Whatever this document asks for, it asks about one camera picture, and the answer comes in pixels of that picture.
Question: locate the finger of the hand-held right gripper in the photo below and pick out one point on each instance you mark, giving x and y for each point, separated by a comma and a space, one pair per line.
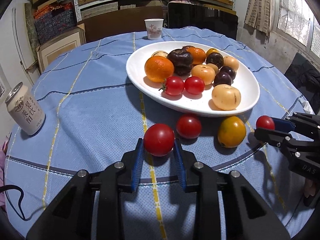
268, 133
281, 123

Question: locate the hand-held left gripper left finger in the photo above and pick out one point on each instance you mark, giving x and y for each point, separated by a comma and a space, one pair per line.
138, 165

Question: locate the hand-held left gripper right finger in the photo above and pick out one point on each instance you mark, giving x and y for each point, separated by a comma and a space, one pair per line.
180, 165

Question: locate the red cherry tomato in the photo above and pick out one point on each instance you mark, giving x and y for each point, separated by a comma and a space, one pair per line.
174, 85
188, 126
159, 140
194, 85
265, 122

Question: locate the yellow orange tomato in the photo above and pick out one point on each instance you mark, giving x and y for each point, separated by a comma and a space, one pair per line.
231, 131

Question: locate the white round plate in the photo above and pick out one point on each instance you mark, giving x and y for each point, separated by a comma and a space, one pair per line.
200, 105

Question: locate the person's right hand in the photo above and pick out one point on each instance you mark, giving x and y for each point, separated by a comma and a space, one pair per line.
308, 190

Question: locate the crumpled white tissue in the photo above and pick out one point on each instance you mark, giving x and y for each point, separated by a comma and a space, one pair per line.
307, 105

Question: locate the black jacket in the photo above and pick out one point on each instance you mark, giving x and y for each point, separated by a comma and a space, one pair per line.
308, 78

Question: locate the black chair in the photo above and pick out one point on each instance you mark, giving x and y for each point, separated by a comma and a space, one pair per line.
291, 65

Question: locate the blue checked tablecloth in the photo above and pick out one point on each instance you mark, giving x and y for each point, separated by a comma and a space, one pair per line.
87, 117

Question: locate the window with metal grille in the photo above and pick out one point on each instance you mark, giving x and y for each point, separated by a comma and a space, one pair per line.
295, 10

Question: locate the beige checked curtain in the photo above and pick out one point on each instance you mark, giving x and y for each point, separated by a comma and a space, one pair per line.
260, 7

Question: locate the beige drink can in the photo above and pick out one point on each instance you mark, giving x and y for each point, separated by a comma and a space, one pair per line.
26, 112

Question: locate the black glossy panel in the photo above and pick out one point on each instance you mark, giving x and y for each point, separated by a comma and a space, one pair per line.
202, 20

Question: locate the white paper cup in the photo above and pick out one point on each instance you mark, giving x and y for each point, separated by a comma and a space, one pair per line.
153, 30

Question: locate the brown board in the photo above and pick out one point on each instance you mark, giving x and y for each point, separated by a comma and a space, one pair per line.
120, 23

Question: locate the pile of blue patterned boxes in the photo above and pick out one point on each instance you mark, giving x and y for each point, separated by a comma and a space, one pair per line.
55, 22

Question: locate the white leaning board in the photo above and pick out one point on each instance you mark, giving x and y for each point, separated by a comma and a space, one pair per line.
21, 45

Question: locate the white metal shelf rack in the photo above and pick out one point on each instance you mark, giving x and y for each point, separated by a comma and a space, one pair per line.
75, 2

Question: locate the beige picture frame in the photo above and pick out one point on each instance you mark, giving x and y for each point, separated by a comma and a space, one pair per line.
60, 47

